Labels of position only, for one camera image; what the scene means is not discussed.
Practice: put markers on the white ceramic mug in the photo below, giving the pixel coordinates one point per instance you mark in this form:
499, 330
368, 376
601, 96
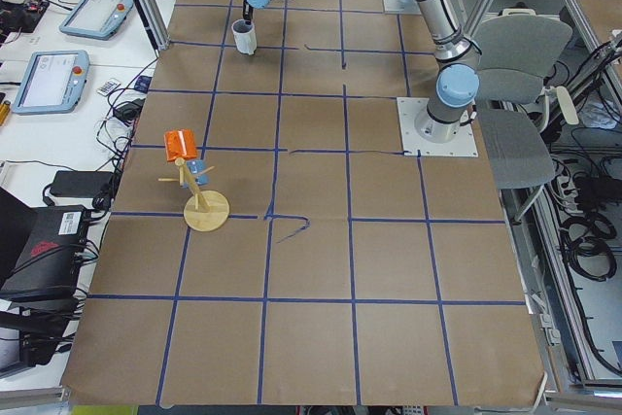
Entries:
244, 35

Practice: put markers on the teach pendant far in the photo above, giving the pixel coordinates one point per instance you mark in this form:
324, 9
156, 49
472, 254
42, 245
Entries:
96, 19

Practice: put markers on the wooden mug tree stand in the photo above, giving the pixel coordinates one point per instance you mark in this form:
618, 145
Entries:
206, 210

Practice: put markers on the black power brick with cable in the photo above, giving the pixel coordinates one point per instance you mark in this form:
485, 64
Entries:
80, 184

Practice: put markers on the light blue mug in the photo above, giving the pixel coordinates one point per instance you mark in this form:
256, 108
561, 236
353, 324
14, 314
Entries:
192, 173

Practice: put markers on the teach pendant near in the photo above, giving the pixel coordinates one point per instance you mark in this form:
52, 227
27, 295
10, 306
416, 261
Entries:
53, 83

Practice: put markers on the small remote control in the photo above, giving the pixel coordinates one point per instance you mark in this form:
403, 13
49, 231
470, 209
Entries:
108, 87

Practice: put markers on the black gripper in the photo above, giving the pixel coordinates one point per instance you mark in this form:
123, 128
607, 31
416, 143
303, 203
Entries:
247, 11

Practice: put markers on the teach pendant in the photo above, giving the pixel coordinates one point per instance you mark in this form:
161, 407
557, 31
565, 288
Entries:
96, 19
53, 83

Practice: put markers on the grey office chair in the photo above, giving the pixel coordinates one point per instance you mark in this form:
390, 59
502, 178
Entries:
519, 47

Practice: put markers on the orange mug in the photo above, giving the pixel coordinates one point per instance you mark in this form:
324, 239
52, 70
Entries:
180, 143

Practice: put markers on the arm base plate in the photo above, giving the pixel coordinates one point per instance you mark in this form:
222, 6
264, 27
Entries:
421, 135
401, 7

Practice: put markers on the black laptop computer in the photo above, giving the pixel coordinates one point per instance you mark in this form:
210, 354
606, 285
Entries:
39, 253

